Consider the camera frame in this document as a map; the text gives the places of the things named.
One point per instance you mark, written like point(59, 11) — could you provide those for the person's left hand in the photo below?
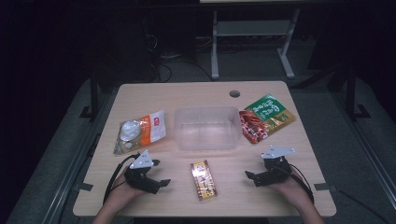
point(123, 193)

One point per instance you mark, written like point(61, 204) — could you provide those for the black metal stand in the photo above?
point(351, 93)
point(93, 96)

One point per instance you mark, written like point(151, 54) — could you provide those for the green and red food packet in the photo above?
point(264, 119)

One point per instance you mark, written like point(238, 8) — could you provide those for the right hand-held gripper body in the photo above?
point(277, 171)

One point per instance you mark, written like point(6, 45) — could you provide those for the yellow brown snack packet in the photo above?
point(204, 180)

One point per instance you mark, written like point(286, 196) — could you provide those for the black tape strip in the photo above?
point(323, 187)
point(84, 187)

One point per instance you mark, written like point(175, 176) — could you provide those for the person's right hand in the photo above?
point(292, 189)

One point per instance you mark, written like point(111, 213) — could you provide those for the white metal stand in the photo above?
point(249, 28)

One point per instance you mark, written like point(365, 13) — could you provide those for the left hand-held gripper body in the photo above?
point(141, 161)

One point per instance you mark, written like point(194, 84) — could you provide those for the orange and white food packet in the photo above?
point(143, 130)

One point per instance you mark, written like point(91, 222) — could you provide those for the clear plastic container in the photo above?
point(207, 129)

